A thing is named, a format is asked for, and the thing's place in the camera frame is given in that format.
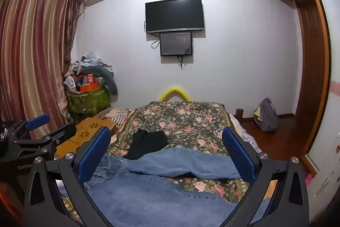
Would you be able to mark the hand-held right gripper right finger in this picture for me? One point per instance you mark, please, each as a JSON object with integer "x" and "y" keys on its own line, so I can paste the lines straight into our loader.
{"x": 237, "y": 156}

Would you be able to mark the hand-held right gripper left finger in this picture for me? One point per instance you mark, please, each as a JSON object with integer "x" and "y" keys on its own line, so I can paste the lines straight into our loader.
{"x": 94, "y": 156}

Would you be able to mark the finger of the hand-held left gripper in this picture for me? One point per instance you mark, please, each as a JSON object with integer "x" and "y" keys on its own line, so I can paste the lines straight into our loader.
{"x": 37, "y": 121}
{"x": 65, "y": 135}

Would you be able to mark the blue denim pants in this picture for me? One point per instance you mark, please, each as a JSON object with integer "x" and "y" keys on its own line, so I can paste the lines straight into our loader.
{"x": 148, "y": 197}

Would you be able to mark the white patterned sheet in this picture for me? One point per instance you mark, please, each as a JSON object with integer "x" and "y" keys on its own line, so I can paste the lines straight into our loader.
{"x": 248, "y": 136}

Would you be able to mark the wooden lap table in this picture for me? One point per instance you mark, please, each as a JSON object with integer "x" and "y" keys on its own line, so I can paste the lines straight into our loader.
{"x": 87, "y": 131}

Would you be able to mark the green patterned bin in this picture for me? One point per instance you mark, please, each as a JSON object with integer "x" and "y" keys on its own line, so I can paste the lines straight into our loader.
{"x": 85, "y": 103}

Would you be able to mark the striped bed sheet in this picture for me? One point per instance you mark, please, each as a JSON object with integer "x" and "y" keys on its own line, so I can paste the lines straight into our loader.
{"x": 118, "y": 113}

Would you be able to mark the grey backpack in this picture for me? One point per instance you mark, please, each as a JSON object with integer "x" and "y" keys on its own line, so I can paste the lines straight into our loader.
{"x": 267, "y": 115}

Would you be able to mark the black garment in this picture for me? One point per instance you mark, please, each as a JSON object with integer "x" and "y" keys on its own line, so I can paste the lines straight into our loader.
{"x": 144, "y": 144}

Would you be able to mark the orange box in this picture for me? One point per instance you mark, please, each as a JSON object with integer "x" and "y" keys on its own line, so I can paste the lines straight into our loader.
{"x": 89, "y": 88}

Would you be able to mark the red box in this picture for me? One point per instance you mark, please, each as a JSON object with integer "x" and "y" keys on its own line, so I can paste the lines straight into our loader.
{"x": 90, "y": 78}

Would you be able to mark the floral blanket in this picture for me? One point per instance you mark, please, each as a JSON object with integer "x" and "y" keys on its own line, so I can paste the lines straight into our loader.
{"x": 186, "y": 120}

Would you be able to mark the striped red curtain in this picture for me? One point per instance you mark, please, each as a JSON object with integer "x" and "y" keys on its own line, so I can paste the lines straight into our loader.
{"x": 34, "y": 51}

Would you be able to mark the grey plush pillow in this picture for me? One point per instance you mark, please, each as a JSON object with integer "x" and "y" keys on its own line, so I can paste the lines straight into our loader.
{"x": 109, "y": 80}

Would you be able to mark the pile of clothes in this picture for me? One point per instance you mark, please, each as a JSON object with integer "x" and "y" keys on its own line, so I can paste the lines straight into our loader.
{"x": 87, "y": 60}

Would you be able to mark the yellow hoop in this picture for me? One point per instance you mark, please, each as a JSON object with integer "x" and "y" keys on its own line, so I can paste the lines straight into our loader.
{"x": 175, "y": 91}

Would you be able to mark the wooden door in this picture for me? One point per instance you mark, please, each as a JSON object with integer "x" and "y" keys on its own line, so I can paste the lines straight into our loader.
{"x": 309, "y": 62}

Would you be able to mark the wooden bed frame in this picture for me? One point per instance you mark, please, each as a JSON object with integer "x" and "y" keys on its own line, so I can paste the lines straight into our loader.
{"x": 239, "y": 112}

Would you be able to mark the small black wall monitor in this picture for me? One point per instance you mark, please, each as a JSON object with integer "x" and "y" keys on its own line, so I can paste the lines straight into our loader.
{"x": 175, "y": 43}

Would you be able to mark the large black wall television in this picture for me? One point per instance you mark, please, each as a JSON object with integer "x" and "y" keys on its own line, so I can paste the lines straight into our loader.
{"x": 174, "y": 15}

